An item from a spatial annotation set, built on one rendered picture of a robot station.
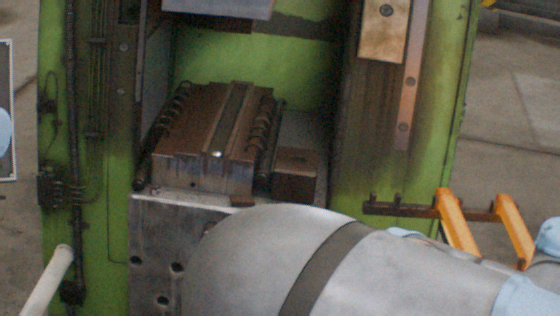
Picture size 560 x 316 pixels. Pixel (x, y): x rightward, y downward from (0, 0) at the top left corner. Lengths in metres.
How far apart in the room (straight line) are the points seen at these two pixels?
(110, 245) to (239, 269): 1.51
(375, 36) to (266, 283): 1.24
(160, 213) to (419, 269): 1.23
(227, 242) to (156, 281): 1.26
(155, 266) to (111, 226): 0.26
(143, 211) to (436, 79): 0.64
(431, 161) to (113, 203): 0.71
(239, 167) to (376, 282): 1.22
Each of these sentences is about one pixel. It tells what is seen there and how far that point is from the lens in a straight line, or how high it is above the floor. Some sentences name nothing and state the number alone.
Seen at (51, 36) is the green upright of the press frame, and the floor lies 1.16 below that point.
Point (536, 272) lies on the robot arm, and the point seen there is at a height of 1.26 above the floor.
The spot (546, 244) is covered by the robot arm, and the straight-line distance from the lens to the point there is 0.82.
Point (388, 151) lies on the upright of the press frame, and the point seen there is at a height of 0.99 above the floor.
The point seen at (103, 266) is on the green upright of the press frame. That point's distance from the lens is 1.92.
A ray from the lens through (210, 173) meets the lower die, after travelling 1.58.
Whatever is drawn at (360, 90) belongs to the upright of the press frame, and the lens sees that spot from 1.64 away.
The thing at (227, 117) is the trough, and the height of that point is 0.99.
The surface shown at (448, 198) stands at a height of 1.01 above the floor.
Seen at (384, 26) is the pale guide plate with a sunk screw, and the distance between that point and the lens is 1.58.
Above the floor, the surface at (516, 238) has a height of 1.00.
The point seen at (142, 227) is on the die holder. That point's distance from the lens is 1.59.
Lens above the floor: 1.65
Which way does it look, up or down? 25 degrees down
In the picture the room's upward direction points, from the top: 6 degrees clockwise
